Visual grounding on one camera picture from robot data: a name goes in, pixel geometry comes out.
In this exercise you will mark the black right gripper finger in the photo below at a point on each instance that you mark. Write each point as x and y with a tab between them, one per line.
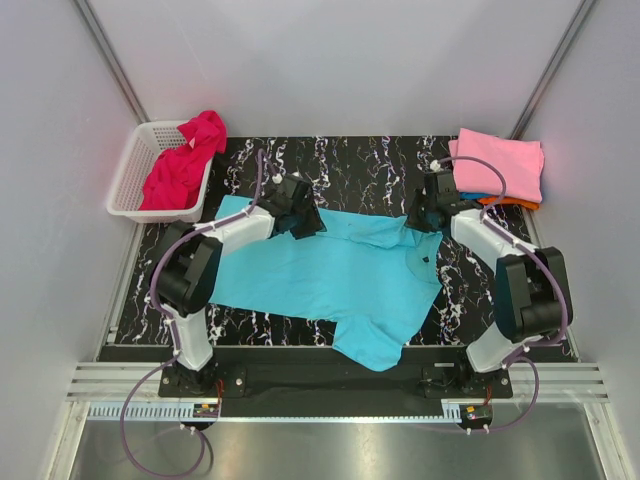
432	223
414	219

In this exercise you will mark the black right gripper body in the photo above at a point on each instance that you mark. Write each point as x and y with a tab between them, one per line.
430	205

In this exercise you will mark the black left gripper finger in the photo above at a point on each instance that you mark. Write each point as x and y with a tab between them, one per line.
302	231
312	221

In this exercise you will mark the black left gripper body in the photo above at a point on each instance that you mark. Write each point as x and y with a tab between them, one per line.
300	213

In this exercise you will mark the cyan t shirt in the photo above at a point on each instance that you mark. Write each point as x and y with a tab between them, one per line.
372	276

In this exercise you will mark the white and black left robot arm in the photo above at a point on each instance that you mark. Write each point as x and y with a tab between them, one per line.
184	276

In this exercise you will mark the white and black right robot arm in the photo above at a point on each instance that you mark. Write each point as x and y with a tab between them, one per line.
532	304

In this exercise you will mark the black marbled table mat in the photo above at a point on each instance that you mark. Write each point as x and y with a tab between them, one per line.
372	175

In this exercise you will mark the blue folded t shirt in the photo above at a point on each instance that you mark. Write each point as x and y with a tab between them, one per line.
473	196

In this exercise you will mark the orange folded t shirt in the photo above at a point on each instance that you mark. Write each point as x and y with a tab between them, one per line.
509	201

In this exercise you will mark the pink folded t shirt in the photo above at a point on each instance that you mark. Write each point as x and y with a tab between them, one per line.
519	162

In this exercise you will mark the red t shirt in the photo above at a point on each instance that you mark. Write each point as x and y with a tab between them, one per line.
175	180

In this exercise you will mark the white plastic basket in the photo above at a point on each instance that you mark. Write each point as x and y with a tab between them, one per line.
145	144

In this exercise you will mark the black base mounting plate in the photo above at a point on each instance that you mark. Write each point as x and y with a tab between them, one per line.
286	383

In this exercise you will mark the aluminium frame rail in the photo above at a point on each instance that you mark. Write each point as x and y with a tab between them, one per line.
558	382

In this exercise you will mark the white slotted cable duct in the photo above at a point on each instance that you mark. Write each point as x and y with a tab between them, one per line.
153	411

